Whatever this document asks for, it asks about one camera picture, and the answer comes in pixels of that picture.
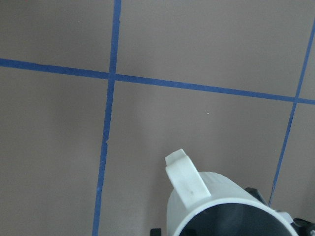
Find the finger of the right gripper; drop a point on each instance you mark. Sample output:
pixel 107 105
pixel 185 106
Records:
pixel 155 232

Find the white ceramic cup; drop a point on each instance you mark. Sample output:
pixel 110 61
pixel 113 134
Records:
pixel 210 204

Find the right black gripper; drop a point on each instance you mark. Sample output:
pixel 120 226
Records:
pixel 301 226

